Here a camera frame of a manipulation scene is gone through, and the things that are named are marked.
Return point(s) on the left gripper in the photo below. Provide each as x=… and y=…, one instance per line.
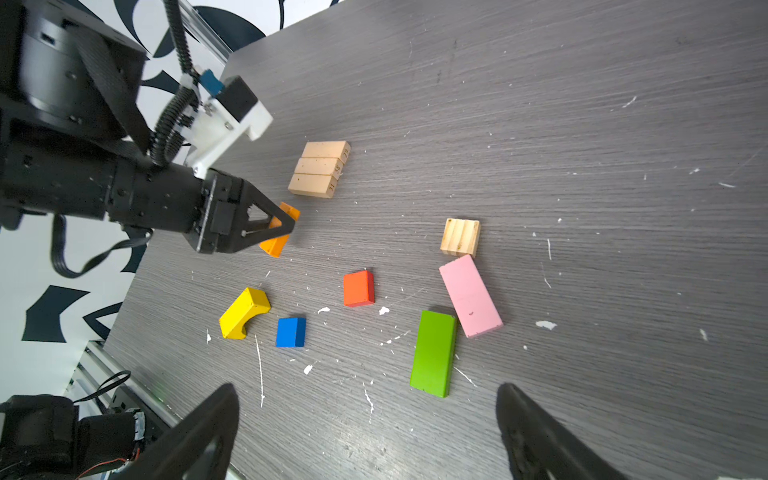
x=230, y=205

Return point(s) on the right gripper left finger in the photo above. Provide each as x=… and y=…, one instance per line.
x=199, y=447

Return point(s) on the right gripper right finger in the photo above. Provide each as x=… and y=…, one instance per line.
x=539, y=446

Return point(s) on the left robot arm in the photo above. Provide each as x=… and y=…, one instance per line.
x=74, y=143

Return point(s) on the yellow arch wood block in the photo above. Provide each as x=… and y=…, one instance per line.
x=250, y=303

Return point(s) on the blue cube wood block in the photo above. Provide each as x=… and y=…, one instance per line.
x=291, y=332

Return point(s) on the red cube wood block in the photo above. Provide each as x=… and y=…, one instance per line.
x=359, y=289

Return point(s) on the green wood block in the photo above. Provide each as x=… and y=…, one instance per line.
x=434, y=353

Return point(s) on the pink wood block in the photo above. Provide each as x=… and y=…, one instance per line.
x=469, y=295

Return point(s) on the small ridged natural block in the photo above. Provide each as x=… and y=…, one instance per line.
x=460, y=237

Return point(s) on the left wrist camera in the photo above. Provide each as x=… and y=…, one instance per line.
x=231, y=111

